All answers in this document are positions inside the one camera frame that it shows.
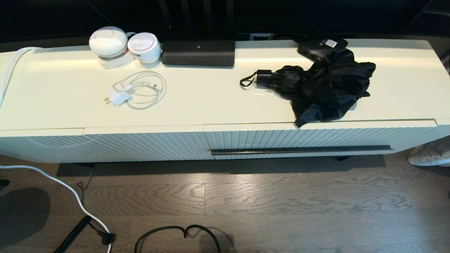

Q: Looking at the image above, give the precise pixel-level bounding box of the black set-top box with label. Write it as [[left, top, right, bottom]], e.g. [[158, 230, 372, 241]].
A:
[[297, 38, 349, 62]]

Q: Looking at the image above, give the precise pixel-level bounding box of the white ribbed tv cabinet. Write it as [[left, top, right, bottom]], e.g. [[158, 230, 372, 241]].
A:
[[0, 38, 450, 165]]

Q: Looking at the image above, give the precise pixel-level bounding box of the black rectangular router box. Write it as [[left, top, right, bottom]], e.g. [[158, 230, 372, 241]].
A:
[[161, 40, 236, 67]]

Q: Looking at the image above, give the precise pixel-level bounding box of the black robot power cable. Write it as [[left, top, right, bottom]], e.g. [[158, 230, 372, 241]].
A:
[[134, 224, 222, 253]]

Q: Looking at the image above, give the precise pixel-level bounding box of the black folding umbrella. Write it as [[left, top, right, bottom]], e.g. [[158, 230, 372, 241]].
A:
[[240, 48, 377, 128]]

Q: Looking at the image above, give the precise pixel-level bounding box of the black spiral coiled cable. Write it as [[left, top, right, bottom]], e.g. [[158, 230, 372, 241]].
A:
[[53, 215, 92, 253]]

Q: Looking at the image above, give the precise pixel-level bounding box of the pale grey cushion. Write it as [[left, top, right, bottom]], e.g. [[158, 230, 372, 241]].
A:
[[407, 135, 450, 168]]

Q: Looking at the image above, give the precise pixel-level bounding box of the small white round speaker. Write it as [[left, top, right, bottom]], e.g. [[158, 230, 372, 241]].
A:
[[127, 32, 162, 64]]

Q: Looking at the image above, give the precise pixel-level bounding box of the coiled white charging cable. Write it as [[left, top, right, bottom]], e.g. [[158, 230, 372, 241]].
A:
[[113, 71, 167, 110]]

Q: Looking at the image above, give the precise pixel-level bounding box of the white fluted drawer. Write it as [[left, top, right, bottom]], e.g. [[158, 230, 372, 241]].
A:
[[203, 119, 438, 161]]

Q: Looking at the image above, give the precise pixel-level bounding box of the large white round speaker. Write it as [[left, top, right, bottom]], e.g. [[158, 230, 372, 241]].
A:
[[89, 26, 129, 59]]

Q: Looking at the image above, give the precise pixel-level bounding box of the white plug charger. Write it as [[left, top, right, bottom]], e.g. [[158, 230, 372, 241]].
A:
[[104, 88, 133, 107]]

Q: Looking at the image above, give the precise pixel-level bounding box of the flat white base box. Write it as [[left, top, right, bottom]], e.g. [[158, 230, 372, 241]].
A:
[[98, 53, 135, 70]]

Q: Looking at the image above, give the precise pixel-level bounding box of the thick white power cable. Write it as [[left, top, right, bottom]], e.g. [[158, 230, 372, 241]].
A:
[[0, 47, 44, 108], [0, 164, 113, 253]]

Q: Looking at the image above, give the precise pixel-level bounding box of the black angled power plug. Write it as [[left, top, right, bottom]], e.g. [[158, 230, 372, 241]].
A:
[[88, 220, 116, 246]]

